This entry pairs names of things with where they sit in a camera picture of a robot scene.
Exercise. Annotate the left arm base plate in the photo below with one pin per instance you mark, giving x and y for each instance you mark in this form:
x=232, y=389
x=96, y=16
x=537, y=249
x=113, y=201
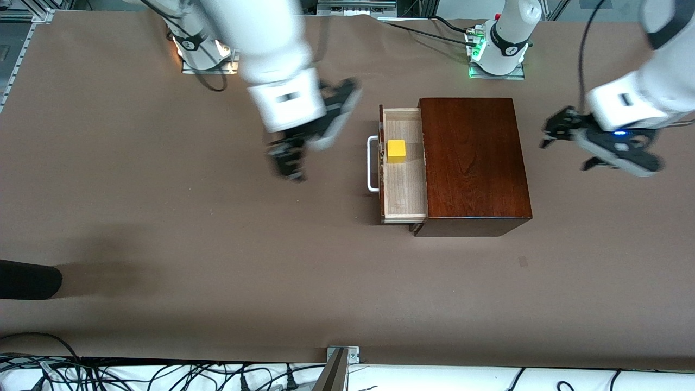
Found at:
x=497, y=77

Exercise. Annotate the light wooden drawer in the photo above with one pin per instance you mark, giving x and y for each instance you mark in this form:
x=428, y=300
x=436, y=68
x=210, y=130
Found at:
x=404, y=190

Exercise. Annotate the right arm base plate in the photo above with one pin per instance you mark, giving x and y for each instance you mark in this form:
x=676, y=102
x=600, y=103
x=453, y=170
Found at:
x=209, y=71

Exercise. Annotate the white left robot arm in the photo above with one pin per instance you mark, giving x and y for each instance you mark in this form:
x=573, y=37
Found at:
x=668, y=81

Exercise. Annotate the metal bracket with dark post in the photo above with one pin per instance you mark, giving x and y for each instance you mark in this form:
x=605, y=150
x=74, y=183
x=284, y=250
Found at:
x=339, y=358

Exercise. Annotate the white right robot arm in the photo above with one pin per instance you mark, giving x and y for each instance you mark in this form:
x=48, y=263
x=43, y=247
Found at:
x=260, y=43

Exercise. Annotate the black rounded object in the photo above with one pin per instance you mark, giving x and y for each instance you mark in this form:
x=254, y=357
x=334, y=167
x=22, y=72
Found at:
x=27, y=279

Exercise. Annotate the dark red wooden cabinet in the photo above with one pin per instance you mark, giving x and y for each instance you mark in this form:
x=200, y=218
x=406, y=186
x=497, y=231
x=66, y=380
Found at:
x=478, y=174

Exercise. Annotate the yellow block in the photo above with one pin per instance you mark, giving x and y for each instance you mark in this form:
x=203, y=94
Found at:
x=396, y=152

